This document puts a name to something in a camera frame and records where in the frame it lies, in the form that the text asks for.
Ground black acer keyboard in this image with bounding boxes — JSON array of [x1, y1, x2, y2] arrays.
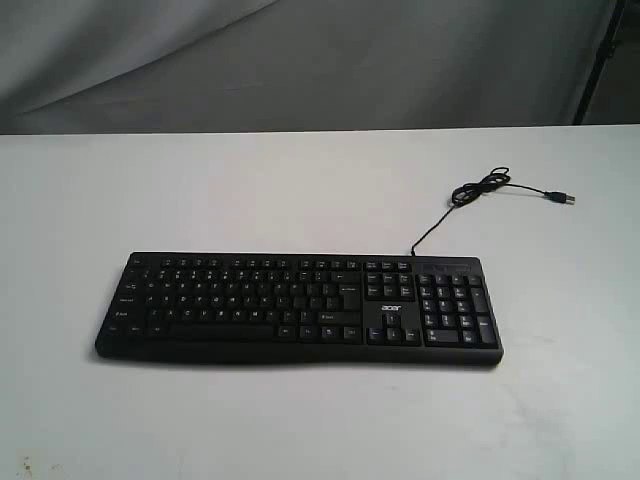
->
[[95, 252, 504, 366]]

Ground grey backdrop cloth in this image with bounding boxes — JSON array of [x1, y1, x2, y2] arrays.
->
[[1, 1, 639, 135]]

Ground black stand pole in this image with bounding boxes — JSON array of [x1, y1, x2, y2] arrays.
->
[[572, 0, 630, 126]]

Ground black usb cable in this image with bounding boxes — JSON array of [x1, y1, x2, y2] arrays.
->
[[410, 166, 577, 258]]

